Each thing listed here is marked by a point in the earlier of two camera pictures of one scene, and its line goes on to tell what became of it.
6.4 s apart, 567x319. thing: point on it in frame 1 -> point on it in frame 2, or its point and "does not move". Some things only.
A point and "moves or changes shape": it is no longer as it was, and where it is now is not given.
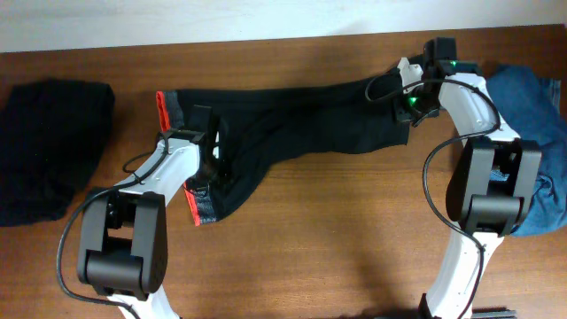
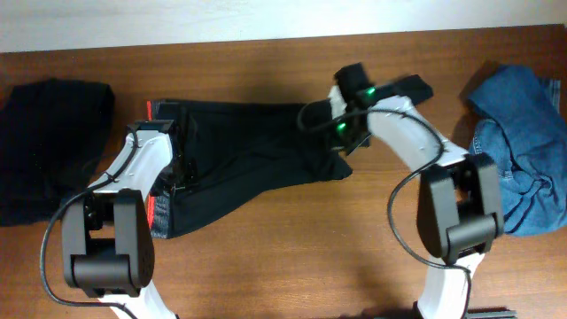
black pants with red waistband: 253,128 moves or changes shape
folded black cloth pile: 52,136 does not move
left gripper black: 201,181 -> 190,179
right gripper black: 405,112 -> 336,142
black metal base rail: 493,313 does not move
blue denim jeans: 538,105 does not move
